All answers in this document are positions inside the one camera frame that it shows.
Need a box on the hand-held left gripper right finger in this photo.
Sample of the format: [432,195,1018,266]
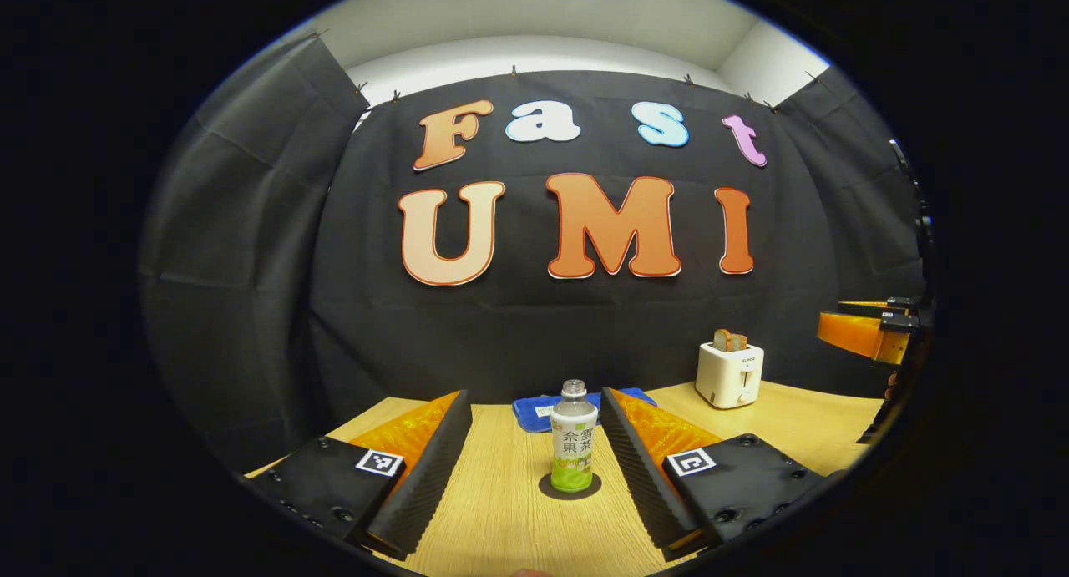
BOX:
[600,387,836,561]

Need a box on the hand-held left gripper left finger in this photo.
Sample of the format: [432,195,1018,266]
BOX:
[242,389,474,561]

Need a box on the clear water bottle green label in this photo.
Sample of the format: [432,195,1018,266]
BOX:
[549,379,599,493]

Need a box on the dark round coaster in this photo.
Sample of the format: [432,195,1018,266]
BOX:
[539,473,603,501]

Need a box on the blue towel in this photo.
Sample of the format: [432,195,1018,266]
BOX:
[511,387,658,434]

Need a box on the white toaster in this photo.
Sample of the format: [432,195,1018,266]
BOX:
[696,342,765,410]

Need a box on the black backdrop cloth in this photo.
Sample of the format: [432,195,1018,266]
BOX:
[138,33,930,478]

